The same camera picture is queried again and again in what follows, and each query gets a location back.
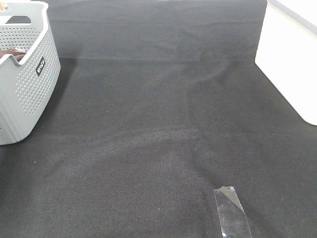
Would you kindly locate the clear tape strip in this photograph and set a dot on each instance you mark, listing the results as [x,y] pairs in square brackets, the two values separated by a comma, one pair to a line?
[232,217]

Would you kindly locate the brown towel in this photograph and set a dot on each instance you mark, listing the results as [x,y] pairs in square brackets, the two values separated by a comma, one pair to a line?
[18,54]

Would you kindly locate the black table cloth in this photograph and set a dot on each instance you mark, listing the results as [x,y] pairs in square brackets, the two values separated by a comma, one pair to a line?
[159,103]

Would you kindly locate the grey perforated laundry basket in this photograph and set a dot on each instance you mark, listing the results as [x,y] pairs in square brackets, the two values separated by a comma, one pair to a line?
[26,85]

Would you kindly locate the white plastic storage bin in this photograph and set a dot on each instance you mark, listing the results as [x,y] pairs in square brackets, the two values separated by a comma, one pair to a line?
[287,53]

